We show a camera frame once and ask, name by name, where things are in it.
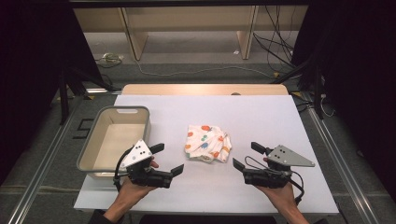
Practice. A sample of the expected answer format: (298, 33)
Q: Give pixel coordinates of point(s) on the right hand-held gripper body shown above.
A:
(281, 157)

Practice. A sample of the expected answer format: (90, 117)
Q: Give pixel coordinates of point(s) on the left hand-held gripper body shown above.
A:
(137, 154)

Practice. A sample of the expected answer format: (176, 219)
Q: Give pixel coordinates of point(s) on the person's left hand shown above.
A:
(132, 191)

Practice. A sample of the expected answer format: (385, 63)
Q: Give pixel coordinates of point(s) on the person's right hand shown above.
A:
(278, 196)

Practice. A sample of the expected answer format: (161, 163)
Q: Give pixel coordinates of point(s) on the beige basket with grey rim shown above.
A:
(113, 140)

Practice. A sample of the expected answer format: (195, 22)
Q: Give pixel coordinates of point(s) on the white cloth with coloured spots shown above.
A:
(207, 143)

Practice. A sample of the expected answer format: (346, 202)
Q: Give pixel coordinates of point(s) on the person's dark clothing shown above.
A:
(205, 219)

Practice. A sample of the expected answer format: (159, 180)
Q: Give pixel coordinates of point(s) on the wooden table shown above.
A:
(202, 89)

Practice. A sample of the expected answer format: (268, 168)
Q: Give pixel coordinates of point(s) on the black metal stand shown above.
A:
(71, 90)
(311, 74)

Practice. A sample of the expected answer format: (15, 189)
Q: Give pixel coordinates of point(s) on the black curtain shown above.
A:
(358, 77)
(34, 77)

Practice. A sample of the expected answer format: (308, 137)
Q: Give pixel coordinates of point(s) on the wooden desk panel leg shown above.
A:
(247, 34)
(135, 34)

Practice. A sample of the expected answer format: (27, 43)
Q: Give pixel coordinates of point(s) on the aluminium rail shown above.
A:
(342, 161)
(40, 174)

